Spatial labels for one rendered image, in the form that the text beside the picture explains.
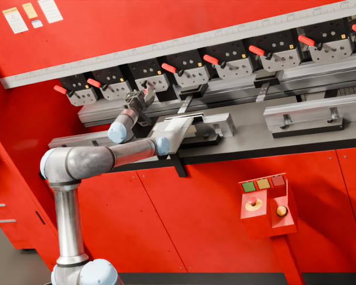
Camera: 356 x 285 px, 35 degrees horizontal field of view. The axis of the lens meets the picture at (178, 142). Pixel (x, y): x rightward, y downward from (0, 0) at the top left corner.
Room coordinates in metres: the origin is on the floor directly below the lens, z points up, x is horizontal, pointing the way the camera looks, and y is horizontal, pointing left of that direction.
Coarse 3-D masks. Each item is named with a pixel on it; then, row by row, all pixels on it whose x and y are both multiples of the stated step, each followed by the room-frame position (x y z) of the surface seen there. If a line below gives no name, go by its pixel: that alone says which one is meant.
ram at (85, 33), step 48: (0, 0) 2.65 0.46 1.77; (96, 0) 2.40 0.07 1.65; (144, 0) 2.28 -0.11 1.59; (192, 0) 2.17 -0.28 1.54; (240, 0) 2.07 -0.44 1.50; (288, 0) 1.98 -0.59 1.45; (336, 0) 1.89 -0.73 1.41; (0, 48) 2.74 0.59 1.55; (48, 48) 2.59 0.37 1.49; (96, 48) 2.46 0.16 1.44; (192, 48) 2.22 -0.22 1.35
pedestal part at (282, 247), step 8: (272, 240) 1.79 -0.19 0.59; (280, 240) 1.78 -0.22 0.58; (288, 240) 1.81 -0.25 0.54; (280, 248) 1.78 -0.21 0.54; (288, 248) 1.77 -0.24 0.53; (280, 256) 1.78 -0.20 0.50; (288, 256) 1.77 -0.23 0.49; (280, 264) 1.79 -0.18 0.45; (288, 264) 1.78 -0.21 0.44; (296, 264) 1.79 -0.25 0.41; (288, 272) 1.78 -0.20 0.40; (296, 272) 1.77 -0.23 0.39; (288, 280) 1.79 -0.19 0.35; (296, 280) 1.77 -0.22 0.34; (304, 280) 1.82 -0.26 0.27
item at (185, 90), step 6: (204, 84) 2.55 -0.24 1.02; (186, 90) 2.54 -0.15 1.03; (192, 90) 2.52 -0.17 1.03; (198, 90) 2.50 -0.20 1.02; (204, 90) 2.53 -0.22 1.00; (180, 96) 2.55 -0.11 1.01; (186, 96) 2.54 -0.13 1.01; (192, 96) 2.51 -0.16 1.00; (198, 96) 2.50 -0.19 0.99; (186, 102) 2.47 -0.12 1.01; (180, 108) 2.44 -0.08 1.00; (186, 108) 2.42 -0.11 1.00
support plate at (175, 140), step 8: (192, 120) 2.29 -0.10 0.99; (160, 128) 2.34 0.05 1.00; (184, 128) 2.24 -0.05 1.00; (152, 136) 2.31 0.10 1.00; (160, 136) 2.27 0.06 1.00; (168, 136) 2.24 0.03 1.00; (176, 136) 2.21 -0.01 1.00; (184, 136) 2.19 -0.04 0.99; (176, 144) 2.14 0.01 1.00; (168, 152) 2.11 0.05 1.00
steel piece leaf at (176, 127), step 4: (168, 124) 2.34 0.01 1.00; (172, 124) 2.33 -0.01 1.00; (176, 124) 2.31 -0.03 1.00; (180, 124) 2.29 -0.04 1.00; (168, 128) 2.31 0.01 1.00; (172, 128) 2.29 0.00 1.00; (176, 128) 2.27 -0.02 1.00; (160, 132) 2.28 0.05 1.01; (164, 132) 2.27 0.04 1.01; (168, 132) 2.25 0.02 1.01; (172, 132) 2.24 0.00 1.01; (176, 132) 2.24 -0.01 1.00
